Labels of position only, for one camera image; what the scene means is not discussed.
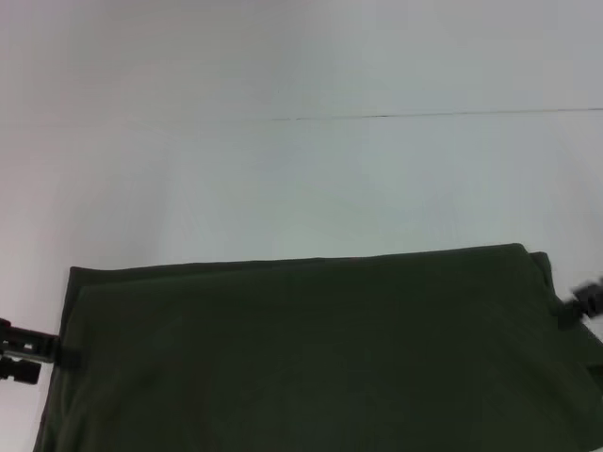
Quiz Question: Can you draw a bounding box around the dark green FREE t-shirt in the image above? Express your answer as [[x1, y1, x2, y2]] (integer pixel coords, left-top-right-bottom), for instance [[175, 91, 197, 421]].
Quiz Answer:
[[31, 242, 603, 452]]

